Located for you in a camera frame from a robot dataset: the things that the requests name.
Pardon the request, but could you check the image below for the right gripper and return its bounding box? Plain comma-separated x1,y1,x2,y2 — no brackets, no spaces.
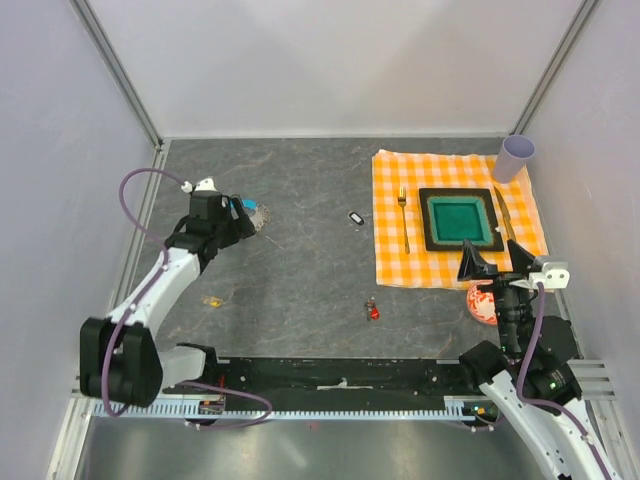
456,238,535,352

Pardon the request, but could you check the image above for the red key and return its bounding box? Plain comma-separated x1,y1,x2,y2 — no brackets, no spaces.
364,297,380,321

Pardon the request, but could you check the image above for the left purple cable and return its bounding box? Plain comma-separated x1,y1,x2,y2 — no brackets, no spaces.
100,168,274,430

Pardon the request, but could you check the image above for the gold knife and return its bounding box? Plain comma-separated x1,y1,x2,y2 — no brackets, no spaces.
494,187,517,242

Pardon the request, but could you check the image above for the orange checkered cloth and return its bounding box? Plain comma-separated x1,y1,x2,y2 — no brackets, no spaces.
372,150,548,290

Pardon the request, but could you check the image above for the small yellow key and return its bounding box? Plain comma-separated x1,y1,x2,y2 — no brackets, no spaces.
202,296,224,308

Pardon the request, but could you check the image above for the green square plate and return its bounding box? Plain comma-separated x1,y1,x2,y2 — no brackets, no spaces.
418,188,505,252

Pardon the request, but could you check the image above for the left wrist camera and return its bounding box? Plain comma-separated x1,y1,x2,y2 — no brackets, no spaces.
180,177,221,197

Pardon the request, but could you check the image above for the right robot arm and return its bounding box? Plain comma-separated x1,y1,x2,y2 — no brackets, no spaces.
457,240,619,479

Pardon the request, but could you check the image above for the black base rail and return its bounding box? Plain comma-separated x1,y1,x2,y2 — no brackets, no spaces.
162,355,481,407

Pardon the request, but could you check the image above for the slotted cable duct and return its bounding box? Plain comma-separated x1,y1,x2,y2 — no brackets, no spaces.
122,395,493,423

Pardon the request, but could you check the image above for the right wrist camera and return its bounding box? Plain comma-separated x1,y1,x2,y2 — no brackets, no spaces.
528,256,570,290

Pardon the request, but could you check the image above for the lilac cup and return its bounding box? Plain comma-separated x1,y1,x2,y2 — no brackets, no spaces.
492,135,536,184

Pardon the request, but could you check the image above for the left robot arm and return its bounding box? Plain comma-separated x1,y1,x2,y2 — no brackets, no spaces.
79,191,256,407

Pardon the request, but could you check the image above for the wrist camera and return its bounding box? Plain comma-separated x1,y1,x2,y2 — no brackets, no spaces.
180,177,221,197
528,256,570,290

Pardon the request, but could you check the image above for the black key tag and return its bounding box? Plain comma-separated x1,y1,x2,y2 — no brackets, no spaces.
348,211,365,226

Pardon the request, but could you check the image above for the keyring chain with blue tag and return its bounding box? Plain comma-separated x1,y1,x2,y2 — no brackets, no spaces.
234,198,274,235

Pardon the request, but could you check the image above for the gold fork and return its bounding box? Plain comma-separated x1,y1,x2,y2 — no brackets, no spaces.
397,186,411,254

